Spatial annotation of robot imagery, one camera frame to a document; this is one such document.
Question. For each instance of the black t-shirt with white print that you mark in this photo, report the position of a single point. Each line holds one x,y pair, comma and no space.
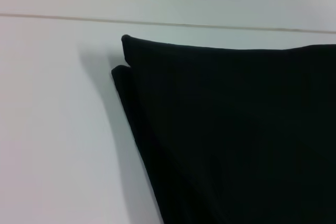
236,129

